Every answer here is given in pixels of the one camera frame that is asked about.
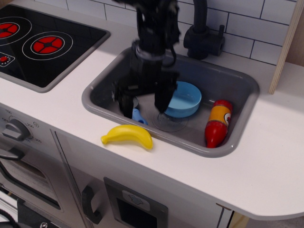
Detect black braided cable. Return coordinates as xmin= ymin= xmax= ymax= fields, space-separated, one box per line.
xmin=0 ymin=209 xmax=19 ymax=228

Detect black toy stovetop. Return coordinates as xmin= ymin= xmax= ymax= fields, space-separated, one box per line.
xmin=0 ymin=4 xmax=110 ymax=93

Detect dark grey cabinet handle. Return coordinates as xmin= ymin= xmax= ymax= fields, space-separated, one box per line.
xmin=81 ymin=186 xmax=103 ymax=225

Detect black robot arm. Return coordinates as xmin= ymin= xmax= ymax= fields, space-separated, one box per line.
xmin=114 ymin=0 xmax=180 ymax=118

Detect light wooden side post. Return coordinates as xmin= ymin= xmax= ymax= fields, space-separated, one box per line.
xmin=268 ymin=0 xmax=304 ymax=95

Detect blue handled toy spoon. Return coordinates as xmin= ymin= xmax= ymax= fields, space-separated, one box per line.
xmin=132 ymin=96 xmax=148 ymax=125

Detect yellow toy banana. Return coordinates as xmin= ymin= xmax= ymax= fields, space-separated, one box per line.
xmin=101 ymin=124 xmax=153 ymax=150

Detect dark grey toy faucet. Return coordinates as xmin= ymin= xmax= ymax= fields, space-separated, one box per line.
xmin=183 ymin=0 xmax=225 ymax=60

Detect grey dispenser panel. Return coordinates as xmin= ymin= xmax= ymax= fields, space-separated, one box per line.
xmin=104 ymin=177 xmax=169 ymax=228

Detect light blue plastic bowl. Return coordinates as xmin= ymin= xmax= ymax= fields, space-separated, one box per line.
xmin=164 ymin=81 xmax=202 ymax=118

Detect grey oven knob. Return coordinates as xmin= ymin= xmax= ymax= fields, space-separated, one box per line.
xmin=2 ymin=119 xmax=30 ymax=142

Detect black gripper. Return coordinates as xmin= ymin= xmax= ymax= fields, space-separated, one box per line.
xmin=114 ymin=53 xmax=179 ymax=119

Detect black base plate with screw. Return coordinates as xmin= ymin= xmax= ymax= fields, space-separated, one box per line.
xmin=17 ymin=199 xmax=60 ymax=228

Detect grey plastic sink basin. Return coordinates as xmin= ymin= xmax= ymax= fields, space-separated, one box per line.
xmin=82 ymin=48 xmax=259 ymax=158

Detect grey oven door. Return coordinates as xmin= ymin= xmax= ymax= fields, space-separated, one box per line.
xmin=0 ymin=137 xmax=71 ymax=228

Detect red toy ketchup bottle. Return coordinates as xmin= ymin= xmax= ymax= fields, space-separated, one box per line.
xmin=205 ymin=100 xmax=233 ymax=148

